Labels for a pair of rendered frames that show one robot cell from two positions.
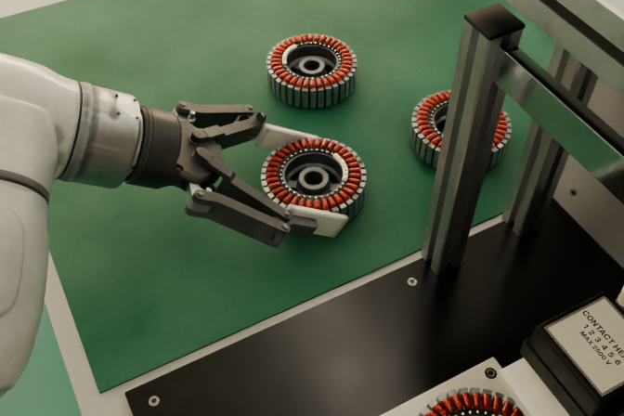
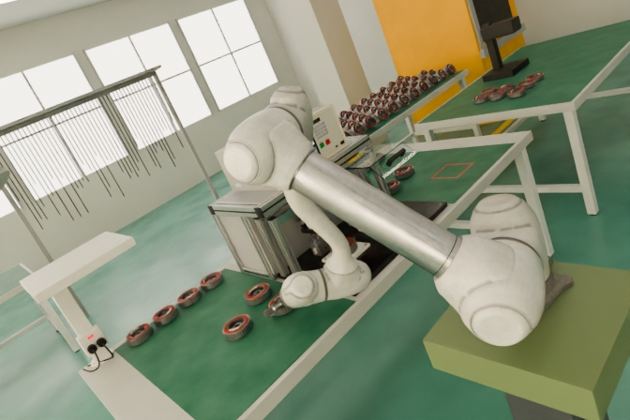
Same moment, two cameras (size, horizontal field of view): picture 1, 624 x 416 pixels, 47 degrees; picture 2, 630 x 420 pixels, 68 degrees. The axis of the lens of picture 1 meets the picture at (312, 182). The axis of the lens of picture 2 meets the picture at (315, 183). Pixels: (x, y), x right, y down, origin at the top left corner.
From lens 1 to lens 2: 1.69 m
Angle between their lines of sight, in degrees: 83
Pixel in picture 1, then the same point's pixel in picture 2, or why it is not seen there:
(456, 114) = (281, 237)
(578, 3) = (278, 198)
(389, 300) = not seen: hidden behind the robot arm
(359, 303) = not seen: hidden behind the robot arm
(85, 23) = (213, 401)
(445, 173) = (289, 252)
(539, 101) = (286, 215)
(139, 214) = (303, 328)
